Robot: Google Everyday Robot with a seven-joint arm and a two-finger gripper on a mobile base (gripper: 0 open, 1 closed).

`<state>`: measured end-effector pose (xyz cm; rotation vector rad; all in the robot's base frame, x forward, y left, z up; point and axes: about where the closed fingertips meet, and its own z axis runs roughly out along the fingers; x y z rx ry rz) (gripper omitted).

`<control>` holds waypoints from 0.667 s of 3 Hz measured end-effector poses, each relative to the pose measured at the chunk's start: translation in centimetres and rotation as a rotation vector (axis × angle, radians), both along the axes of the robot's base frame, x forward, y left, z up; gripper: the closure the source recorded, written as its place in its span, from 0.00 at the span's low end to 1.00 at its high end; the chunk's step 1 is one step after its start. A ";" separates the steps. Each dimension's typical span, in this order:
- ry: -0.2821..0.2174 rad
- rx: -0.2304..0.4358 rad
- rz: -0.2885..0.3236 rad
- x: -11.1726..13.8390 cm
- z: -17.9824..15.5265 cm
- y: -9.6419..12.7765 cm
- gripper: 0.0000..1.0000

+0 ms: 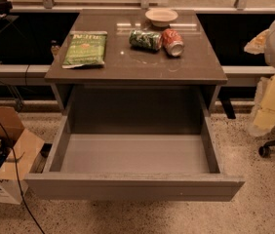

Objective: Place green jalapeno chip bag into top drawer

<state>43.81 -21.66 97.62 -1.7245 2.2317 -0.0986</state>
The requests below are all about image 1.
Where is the cardboard box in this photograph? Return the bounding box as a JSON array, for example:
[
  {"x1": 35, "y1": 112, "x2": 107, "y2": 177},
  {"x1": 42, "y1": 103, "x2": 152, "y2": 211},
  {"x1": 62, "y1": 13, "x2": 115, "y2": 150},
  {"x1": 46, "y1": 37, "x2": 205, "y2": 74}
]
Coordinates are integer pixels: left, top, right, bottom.
[{"x1": 0, "y1": 106, "x2": 44, "y2": 205}]

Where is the green soda can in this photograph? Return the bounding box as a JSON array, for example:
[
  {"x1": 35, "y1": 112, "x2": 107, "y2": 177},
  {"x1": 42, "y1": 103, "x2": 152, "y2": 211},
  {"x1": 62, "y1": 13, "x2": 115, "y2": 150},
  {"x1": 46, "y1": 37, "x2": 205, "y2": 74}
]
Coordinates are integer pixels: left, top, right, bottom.
[{"x1": 129, "y1": 29, "x2": 162, "y2": 52}]

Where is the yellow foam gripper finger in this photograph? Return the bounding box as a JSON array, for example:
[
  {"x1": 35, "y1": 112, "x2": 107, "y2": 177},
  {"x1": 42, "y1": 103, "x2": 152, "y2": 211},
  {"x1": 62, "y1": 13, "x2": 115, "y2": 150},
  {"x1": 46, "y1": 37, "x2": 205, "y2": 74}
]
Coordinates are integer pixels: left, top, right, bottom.
[{"x1": 247, "y1": 75, "x2": 275, "y2": 137}]

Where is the black cable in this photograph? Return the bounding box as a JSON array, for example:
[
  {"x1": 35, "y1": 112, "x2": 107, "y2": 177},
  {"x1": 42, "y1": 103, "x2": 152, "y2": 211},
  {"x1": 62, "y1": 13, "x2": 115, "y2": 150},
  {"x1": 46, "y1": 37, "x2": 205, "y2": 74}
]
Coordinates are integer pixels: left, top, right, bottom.
[{"x1": 0, "y1": 63, "x2": 46, "y2": 234}]

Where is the green jalapeno chip bag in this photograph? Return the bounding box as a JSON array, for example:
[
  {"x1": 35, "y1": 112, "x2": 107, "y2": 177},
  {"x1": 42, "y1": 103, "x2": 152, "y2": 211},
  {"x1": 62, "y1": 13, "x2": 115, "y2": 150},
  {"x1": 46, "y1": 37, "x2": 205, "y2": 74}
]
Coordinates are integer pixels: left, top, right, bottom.
[{"x1": 62, "y1": 31, "x2": 107, "y2": 68}]

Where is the red soda can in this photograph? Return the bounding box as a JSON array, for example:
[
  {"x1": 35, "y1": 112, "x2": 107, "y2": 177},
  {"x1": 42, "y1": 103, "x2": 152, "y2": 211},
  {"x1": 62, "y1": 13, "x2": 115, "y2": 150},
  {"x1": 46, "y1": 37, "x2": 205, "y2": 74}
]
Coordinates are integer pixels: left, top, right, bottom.
[{"x1": 162, "y1": 28, "x2": 184, "y2": 57}]

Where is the open grey top drawer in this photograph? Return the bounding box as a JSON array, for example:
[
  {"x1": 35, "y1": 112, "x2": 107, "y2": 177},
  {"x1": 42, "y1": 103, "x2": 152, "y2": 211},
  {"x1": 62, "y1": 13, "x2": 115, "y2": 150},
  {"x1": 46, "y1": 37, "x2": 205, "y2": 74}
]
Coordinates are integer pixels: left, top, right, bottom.
[{"x1": 25, "y1": 86, "x2": 244, "y2": 201}]

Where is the white paper bowl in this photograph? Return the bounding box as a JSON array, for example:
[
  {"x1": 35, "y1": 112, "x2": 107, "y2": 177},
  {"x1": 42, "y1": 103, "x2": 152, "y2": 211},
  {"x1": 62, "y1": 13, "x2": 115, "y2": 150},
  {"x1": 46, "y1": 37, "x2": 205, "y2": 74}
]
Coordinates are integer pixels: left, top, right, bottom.
[{"x1": 145, "y1": 8, "x2": 178, "y2": 27}]

